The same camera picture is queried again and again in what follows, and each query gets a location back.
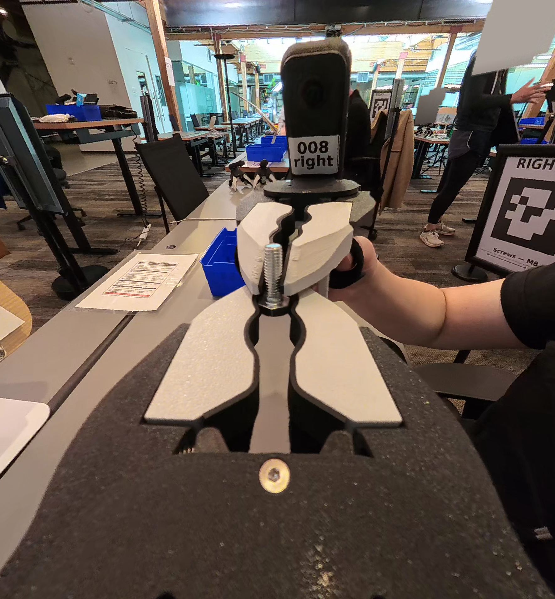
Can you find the small marker sign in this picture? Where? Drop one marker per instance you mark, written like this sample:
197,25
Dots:
380,105

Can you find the person's right hand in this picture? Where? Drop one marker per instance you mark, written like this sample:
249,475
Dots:
376,295

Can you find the blue parts bin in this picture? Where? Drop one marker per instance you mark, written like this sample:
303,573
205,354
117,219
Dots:
219,266

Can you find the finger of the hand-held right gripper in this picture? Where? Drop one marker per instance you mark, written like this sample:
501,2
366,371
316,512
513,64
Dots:
324,238
251,234

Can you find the wooden board with printed sheet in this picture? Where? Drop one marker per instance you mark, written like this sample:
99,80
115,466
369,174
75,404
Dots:
15,299

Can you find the brown coat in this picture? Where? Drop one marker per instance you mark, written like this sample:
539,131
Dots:
397,154

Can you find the laminated instruction sheet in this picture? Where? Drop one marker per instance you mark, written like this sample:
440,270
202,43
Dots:
141,280

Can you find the silver hex bolt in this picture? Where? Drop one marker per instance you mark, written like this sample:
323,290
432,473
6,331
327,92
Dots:
273,271

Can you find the silver hex nut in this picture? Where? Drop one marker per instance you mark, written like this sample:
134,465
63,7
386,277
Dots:
273,309

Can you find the wooden standing desk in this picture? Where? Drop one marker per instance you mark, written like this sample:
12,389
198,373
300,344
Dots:
85,124

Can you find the blue storage bin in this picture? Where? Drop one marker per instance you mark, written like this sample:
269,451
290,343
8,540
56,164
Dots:
275,139
266,153
74,112

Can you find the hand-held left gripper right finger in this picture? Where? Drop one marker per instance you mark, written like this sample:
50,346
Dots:
343,369

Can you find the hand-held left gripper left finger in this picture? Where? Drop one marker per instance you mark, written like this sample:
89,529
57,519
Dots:
202,369

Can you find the person's right forearm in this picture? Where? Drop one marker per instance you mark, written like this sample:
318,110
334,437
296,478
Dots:
446,318

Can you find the black display on stand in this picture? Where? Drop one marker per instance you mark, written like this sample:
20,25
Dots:
15,149

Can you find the black framed marker sign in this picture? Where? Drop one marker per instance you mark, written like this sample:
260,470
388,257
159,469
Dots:
530,215

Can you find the person's black shirt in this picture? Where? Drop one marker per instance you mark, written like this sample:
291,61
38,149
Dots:
539,421

